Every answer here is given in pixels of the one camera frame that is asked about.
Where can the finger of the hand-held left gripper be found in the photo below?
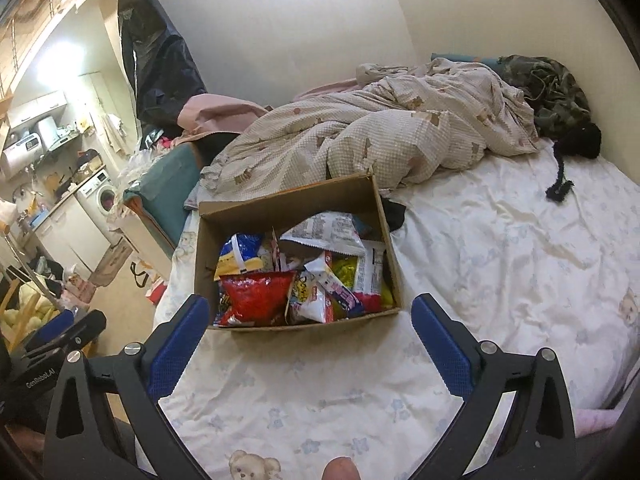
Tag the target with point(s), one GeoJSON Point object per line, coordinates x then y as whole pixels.
{"type": "Point", "coordinates": [87, 327]}
{"type": "Point", "coordinates": [57, 321]}

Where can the white base cabinet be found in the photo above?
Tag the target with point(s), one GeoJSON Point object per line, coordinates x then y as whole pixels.
{"type": "Point", "coordinates": [70, 235]}

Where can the white wall cabinet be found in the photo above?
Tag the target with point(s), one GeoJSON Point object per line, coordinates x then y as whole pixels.
{"type": "Point", "coordinates": [37, 107]}

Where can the teal chair cushion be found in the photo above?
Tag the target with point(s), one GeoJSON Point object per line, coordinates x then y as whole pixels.
{"type": "Point", "coordinates": [165, 195]}

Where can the person's left hand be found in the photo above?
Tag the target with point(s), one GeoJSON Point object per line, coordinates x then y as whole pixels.
{"type": "Point", "coordinates": [25, 439]}

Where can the black hanging plastic bag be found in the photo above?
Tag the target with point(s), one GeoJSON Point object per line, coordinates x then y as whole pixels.
{"type": "Point", "coordinates": [160, 50]}

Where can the blue snack packet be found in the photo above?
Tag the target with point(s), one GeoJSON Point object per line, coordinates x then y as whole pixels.
{"type": "Point", "coordinates": [239, 252]}

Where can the camouflage garment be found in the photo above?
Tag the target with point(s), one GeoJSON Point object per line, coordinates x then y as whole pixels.
{"type": "Point", "coordinates": [550, 90]}

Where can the white floral bed sheet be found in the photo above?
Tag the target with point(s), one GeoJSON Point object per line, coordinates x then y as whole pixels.
{"type": "Point", "coordinates": [500, 260]}

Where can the teal pillow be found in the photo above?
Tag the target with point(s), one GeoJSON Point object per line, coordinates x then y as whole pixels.
{"type": "Point", "coordinates": [465, 57]}

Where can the brown floor mat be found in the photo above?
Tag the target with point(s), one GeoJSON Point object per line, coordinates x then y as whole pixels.
{"type": "Point", "coordinates": [107, 262]}

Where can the yellow plush toy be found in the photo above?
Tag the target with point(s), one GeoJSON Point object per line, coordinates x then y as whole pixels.
{"type": "Point", "coordinates": [25, 315]}

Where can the hanging towel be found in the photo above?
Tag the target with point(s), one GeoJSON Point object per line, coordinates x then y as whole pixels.
{"type": "Point", "coordinates": [112, 130]}

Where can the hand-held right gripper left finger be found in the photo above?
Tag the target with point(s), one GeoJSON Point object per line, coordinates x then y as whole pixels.
{"type": "Point", "coordinates": [177, 350]}

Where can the yellow snack packet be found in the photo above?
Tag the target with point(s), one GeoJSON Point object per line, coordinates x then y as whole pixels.
{"type": "Point", "coordinates": [345, 270]}

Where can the white washing machine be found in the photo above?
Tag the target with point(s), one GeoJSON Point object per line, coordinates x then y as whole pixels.
{"type": "Point", "coordinates": [100, 200]}

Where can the white printed packet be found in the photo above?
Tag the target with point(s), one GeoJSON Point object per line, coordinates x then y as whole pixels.
{"type": "Point", "coordinates": [325, 232]}

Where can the wooden staircase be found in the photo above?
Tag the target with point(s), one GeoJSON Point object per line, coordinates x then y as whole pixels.
{"type": "Point", "coordinates": [45, 5]}

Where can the black cloth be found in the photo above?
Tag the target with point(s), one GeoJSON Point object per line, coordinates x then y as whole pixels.
{"type": "Point", "coordinates": [395, 215]}

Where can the white water heater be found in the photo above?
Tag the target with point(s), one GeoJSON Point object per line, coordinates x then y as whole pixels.
{"type": "Point", "coordinates": [20, 155]}

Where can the white puffed snack packet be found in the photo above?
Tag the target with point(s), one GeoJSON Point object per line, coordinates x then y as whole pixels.
{"type": "Point", "coordinates": [307, 295]}

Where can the red snack packet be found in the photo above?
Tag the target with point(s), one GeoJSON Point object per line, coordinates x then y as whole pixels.
{"type": "Point", "coordinates": [255, 297]}

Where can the red bag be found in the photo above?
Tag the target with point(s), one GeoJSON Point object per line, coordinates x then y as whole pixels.
{"type": "Point", "coordinates": [156, 292]}

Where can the pink cloth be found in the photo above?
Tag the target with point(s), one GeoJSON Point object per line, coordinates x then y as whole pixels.
{"type": "Point", "coordinates": [215, 112]}

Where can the person's right hand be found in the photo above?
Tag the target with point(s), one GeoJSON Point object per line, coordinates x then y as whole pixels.
{"type": "Point", "coordinates": [341, 470]}

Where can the brown cardboard box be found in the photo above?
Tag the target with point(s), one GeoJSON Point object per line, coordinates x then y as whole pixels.
{"type": "Point", "coordinates": [210, 260]}

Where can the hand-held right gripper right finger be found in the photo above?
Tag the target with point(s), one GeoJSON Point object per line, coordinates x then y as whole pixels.
{"type": "Point", "coordinates": [442, 347]}

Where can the black knit hat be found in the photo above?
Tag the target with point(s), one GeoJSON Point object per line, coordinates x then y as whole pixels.
{"type": "Point", "coordinates": [582, 140]}

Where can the checkered bear print quilt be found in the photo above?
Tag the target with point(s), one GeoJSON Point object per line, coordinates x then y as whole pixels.
{"type": "Point", "coordinates": [375, 135]}

